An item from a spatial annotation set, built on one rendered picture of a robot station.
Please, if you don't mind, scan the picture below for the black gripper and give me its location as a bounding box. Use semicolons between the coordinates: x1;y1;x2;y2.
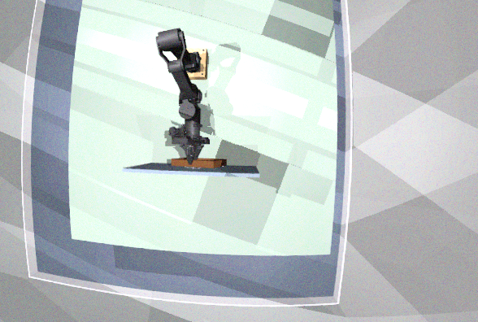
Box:
172;120;210;165

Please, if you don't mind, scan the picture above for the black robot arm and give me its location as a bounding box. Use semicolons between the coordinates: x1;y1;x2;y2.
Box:
155;28;202;138

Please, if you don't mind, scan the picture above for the brown wooden picture frame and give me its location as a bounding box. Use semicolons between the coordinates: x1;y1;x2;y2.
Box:
172;158;227;168

